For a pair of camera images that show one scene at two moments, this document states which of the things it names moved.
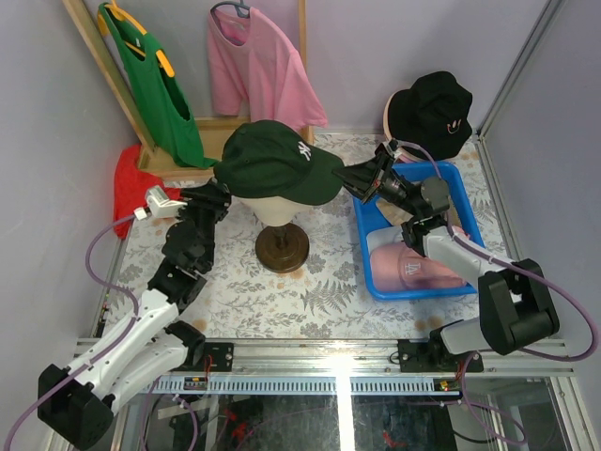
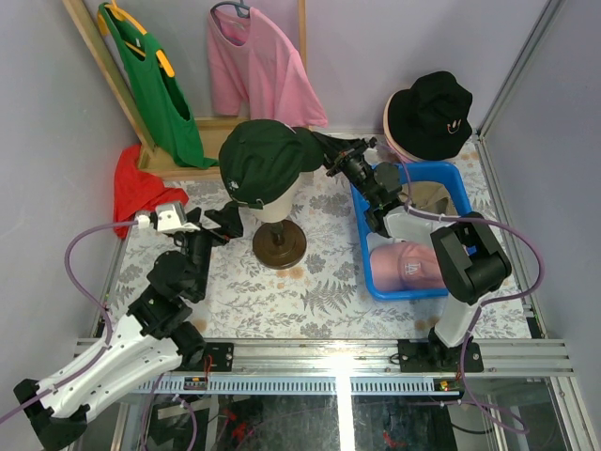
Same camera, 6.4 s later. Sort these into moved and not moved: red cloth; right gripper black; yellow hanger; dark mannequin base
Moved: right gripper black
Not moved: yellow hanger; dark mannequin base; red cloth
